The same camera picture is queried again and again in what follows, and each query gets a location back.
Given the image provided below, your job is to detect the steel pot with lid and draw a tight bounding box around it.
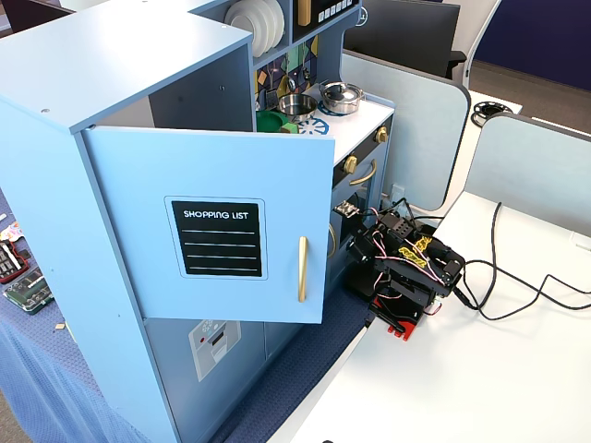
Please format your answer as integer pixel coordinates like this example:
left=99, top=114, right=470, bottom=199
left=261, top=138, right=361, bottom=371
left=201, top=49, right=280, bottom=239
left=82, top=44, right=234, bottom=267
left=319, top=80, right=367, bottom=114

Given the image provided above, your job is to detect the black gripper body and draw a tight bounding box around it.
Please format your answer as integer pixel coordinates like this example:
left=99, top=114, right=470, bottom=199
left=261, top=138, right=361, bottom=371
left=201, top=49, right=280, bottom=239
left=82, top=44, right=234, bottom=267
left=344, top=220, right=385, bottom=271

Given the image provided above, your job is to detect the gold oven door handle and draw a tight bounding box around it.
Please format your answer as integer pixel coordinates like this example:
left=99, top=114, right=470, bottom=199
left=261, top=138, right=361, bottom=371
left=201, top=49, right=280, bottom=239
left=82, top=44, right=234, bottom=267
left=348, top=159, right=379, bottom=186

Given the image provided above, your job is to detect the blue oven door with window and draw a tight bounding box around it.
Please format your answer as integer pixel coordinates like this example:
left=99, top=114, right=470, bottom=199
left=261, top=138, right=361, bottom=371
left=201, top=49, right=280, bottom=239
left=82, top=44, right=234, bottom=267
left=332, top=155, right=388, bottom=288

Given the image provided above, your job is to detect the black desk cable grommet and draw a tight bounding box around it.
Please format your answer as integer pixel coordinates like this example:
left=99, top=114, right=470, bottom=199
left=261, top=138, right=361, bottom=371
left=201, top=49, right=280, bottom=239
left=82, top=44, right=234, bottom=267
left=471, top=101, right=515, bottom=127

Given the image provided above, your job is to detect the small camera circuit board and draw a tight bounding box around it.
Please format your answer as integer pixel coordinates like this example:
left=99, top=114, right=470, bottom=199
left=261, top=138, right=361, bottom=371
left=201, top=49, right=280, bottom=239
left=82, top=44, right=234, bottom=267
left=332, top=200, right=360, bottom=220

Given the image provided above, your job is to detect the blue shopping list cabinet door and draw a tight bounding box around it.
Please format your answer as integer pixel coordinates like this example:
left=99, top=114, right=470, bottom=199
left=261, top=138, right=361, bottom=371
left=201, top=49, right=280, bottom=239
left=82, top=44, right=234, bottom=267
left=81, top=126, right=337, bottom=326

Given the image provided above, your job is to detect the green plastic pitcher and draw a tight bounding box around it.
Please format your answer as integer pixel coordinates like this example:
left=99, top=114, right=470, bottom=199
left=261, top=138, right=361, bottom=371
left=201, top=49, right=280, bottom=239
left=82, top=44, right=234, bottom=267
left=256, top=109, right=290, bottom=134

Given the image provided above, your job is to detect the blue ice dispenser print door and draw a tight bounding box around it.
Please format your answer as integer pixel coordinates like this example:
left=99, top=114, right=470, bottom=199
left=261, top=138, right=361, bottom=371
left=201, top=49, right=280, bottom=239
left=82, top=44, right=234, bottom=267
left=141, top=317, right=268, bottom=429

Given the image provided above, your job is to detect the black data cable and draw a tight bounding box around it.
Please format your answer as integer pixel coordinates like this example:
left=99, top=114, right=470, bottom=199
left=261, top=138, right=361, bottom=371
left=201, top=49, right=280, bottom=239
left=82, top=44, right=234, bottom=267
left=454, top=257, right=591, bottom=321

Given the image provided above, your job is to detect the black toy microwave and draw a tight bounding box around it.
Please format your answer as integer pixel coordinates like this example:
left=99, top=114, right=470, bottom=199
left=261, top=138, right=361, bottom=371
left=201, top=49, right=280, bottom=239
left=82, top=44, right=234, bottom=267
left=292, top=0, right=361, bottom=43

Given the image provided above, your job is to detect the white toy plate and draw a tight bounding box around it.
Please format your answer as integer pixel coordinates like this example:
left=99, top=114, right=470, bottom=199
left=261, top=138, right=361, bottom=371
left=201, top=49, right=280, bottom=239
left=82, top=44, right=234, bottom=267
left=260, top=0, right=286, bottom=50
left=239, top=0, right=279, bottom=54
left=224, top=1, right=265, bottom=51

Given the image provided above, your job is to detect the black power cable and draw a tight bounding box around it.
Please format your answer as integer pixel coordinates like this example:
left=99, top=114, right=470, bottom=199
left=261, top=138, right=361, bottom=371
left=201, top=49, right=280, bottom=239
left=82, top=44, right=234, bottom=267
left=463, top=200, right=505, bottom=319

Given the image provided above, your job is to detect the open steel pot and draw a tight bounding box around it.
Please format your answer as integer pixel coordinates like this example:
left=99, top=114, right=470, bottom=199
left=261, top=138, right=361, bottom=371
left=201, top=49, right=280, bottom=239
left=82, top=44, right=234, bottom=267
left=276, top=93, right=320, bottom=123

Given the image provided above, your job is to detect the white curved chair frame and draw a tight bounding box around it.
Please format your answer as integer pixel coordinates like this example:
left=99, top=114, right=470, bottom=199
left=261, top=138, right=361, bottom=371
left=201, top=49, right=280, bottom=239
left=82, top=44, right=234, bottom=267
left=463, top=0, right=503, bottom=90

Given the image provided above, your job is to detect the pale blue desk partition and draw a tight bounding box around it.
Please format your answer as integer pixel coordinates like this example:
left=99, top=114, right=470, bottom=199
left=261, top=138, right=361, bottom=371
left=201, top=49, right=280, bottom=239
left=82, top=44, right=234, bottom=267
left=340, top=49, right=473, bottom=214
left=460, top=112, right=591, bottom=233

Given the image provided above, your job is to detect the blue wooden play kitchen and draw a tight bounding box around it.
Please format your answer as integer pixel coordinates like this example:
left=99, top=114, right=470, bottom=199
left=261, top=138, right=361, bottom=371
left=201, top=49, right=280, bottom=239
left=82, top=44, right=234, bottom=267
left=0, top=0, right=396, bottom=443

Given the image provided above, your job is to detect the dark brown cabinet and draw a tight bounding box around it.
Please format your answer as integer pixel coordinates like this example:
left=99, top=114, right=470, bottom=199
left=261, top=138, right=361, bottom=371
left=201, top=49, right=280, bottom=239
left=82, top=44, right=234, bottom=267
left=0, top=0, right=76, bottom=36

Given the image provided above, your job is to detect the light blue waffle cloth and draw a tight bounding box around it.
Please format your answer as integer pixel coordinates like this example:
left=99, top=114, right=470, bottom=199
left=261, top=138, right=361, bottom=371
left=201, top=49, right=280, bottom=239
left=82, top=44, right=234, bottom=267
left=0, top=187, right=150, bottom=443

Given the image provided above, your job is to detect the gold shopping list door handle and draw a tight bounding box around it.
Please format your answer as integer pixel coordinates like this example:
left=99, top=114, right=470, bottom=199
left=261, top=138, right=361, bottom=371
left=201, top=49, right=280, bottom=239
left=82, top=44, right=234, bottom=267
left=296, top=235, right=309, bottom=305

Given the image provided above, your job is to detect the black computer monitor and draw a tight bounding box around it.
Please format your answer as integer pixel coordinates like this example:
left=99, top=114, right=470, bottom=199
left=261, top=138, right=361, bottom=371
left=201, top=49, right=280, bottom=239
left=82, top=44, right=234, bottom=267
left=343, top=0, right=468, bottom=80

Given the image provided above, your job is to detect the colourful patterned piece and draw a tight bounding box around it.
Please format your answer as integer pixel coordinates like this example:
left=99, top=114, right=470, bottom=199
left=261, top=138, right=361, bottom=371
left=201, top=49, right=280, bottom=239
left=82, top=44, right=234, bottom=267
left=0, top=221, right=25, bottom=244

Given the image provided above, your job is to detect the hanging steel utensil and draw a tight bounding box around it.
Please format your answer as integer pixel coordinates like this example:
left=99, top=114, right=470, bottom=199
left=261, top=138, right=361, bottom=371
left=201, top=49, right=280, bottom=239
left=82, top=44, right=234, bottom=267
left=282, top=45, right=298, bottom=92
left=299, top=42, right=312, bottom=84

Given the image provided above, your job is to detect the red table clamp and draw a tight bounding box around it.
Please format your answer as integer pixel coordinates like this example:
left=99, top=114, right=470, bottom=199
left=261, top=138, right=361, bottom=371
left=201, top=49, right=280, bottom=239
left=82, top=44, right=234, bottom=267
left=368, top=294, right=424, bottom=343

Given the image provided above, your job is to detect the navy waffle mat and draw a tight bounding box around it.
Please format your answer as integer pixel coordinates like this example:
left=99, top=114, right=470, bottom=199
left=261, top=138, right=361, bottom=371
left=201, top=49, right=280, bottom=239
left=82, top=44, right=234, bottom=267
left=210, top=284, right=373, bottom=443

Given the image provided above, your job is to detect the clear case with circuit board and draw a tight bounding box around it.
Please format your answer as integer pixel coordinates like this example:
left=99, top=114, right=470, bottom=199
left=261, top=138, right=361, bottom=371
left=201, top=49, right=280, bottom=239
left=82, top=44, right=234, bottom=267
left=3, top=270, right=56, bottom=317

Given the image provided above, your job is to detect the red black tool kit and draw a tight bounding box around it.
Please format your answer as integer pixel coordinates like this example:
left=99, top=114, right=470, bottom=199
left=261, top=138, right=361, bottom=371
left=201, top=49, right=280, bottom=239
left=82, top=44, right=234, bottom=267
left=0, top=238, right=34, bottom=285

